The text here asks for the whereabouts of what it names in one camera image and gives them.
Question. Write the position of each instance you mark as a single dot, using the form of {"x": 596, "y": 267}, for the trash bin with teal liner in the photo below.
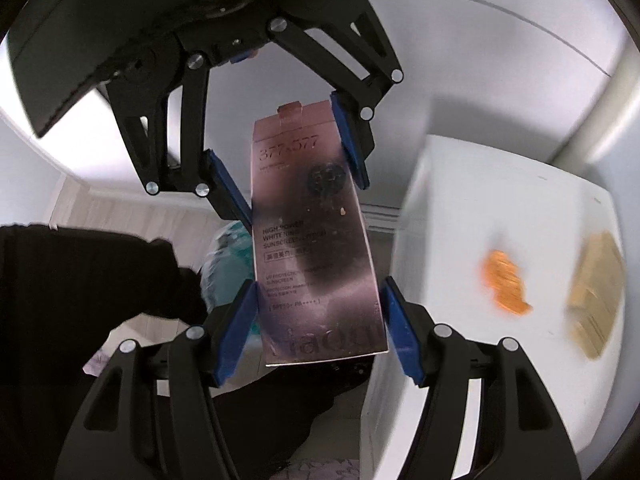
{"x": 227, "y": 266}

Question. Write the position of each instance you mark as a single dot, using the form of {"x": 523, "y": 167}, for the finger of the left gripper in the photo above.
{"x": 350, "y": 129}
{"x": 139, "y": 98}

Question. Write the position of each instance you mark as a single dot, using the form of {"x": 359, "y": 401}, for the gold box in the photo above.
{"x": 596, "y": 292}

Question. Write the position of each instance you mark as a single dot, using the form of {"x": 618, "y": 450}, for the grey floral blanket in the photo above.
{"x": 325, "y": 469}

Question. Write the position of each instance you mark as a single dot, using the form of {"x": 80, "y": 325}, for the pink cosmetic box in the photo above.
{"x": 318, "y": 295}

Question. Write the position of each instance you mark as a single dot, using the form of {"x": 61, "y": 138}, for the white door frame trim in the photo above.
{"x": 607, "y": 121}

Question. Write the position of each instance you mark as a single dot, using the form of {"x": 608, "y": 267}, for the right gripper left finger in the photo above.
{"x": 150, "y": 414}

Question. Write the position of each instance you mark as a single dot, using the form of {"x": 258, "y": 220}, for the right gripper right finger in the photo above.
{"x": 487, "y": 396}

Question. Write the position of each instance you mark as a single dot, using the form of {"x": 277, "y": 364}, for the white nightstand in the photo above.
{"x": 464, "y": 200}

